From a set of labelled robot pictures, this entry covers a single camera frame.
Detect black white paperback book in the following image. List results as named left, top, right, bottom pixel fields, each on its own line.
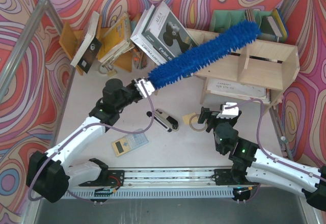
left=70, top=11, right=102, bottom=73

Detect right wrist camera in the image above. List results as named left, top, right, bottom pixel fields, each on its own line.
left=217, top=102, right=240, bottom=119

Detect brass padlock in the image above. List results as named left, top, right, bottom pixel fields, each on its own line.
left=98, top=64, right=117, bottom=77

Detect blue yellow book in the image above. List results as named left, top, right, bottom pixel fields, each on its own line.
left=270, top=8, right=289, bottom=42

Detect brown notebooks in organizer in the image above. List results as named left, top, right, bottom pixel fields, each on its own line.
left=244, top=8, right=259, bottom=25

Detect light wooden bookshelf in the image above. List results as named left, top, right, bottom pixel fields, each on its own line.
left=195, top=40, right=300, bottom=112

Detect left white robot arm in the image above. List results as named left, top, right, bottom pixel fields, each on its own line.
left=26, top=78, right=155, bottom=203

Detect masking tape roll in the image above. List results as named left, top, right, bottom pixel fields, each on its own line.
left=189, top=114, right=201, bottom=132

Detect beige black stapler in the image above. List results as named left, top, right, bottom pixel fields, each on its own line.
left=155, top=108, right=179, bottom=132

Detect yellow calculator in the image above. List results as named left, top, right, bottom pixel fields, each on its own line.
left=112, top=129, right=149, bottom=157

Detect spiral notebook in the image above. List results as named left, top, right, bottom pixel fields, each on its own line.
left=207, top=78, right=270, bottom=104

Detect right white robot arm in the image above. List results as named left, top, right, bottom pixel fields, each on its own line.
left=198, top=103, right=325, bottom=211

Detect yellow wooden book stand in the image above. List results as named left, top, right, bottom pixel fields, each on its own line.
left=59, top=11, right=141, bottom=76

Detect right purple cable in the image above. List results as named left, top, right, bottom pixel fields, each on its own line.
left=229, top=98, right=326, bottom=179

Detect yellow sticky note pad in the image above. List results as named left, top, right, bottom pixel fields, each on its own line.
left=182, top=113, right=196, bottom=125

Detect pens in cup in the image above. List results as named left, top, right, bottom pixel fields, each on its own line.
left=132, top=49, right=147, bottom=70

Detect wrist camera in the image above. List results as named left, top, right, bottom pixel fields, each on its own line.
left=134, top=78, right=155, bottom=98
left=217, top=102, right=240, bottom=119

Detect blue microfiber duster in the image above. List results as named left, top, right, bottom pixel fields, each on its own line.
left=147, top=20, right=260, bottom=90

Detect purple cable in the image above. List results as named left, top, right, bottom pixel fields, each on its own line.
left=229, top=98, right=326, bottom=179
left=27, top=83, right=155, bottom=202

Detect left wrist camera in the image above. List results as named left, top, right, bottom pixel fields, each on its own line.
left=134, top=78, right=155, bottom=98

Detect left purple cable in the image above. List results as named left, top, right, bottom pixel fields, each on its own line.
left=27, top=83, right=155, bottom=202

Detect stack of yellow books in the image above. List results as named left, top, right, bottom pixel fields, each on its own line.
left=98, top=12, right=134, bottom=65

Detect white Czekolada book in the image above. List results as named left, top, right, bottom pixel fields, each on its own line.
left=130, top=5, right=167, bottom=65

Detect Twins story book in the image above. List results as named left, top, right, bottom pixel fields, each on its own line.
left=141, top=2, right=198, bottom=65

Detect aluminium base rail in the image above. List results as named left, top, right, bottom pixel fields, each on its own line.
left=30, top=166, right=311, bottom=199

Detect green desk organizer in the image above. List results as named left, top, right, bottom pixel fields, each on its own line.
left=209, top=9, right=282, bottom=42

